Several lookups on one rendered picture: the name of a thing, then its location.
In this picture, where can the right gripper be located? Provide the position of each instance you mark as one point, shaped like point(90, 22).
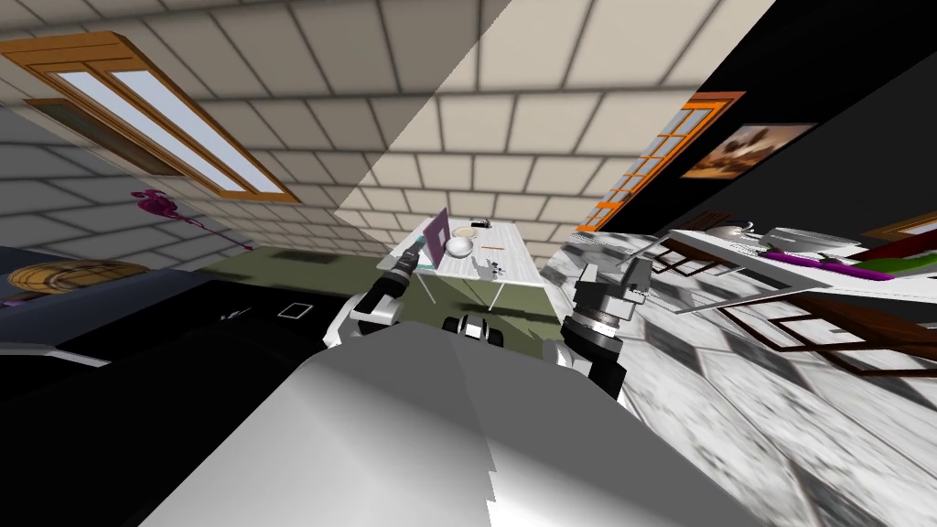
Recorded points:
point(606, 298)

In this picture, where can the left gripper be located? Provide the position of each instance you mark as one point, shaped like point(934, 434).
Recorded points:
point(411, 260)

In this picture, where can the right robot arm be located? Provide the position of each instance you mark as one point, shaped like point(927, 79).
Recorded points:
point(596, 344)

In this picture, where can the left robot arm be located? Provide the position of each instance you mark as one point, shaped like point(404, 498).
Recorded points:
point(381, 307)

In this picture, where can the purple book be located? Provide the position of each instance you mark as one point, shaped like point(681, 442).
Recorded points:
point(438, 238)

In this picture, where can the white bowl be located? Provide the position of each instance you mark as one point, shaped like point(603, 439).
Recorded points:
point(460, 248)

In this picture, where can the tan plate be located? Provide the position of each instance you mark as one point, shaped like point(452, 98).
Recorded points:
point(463, 232)

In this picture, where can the small black object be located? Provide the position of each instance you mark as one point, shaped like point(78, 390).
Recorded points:
point(482, 222)

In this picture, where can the orange pencil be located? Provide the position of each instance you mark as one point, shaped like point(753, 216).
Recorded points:
point(493, 248)

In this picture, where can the small dark grey object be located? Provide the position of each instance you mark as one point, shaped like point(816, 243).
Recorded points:
point(498, 270)

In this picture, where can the white table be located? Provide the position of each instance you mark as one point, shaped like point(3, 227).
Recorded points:
point(516, 256)

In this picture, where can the orange framed window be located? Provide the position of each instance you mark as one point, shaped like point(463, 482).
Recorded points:
point(659, 157)

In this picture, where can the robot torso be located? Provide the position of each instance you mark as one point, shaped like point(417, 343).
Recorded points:
point(410, 439)

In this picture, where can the brown shelf with white top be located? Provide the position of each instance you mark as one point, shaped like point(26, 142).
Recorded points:
point(805, 284)

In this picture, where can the brown framed window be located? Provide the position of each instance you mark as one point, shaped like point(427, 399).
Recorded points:
point(157, 117)

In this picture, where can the round woven tan basket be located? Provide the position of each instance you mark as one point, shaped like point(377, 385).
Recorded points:
point(73, 277)

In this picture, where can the brown picture on wall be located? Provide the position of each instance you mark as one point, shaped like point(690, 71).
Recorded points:
point(743, 152)

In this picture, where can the pink flamingo wall decoration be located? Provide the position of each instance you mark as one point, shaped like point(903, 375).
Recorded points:
point(157, 203)

